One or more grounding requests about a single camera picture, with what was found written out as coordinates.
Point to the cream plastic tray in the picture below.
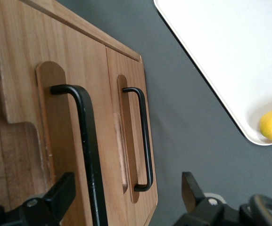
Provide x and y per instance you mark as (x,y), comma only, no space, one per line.
(230,47)

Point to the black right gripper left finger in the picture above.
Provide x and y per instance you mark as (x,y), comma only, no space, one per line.
(43,209)

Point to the wooden drawer with notch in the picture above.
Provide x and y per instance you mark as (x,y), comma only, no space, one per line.
(20,58)

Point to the plain wooden drawer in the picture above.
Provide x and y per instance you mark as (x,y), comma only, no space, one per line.
(131,68)

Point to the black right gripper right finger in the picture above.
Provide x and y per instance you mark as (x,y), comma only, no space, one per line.
(204,212)

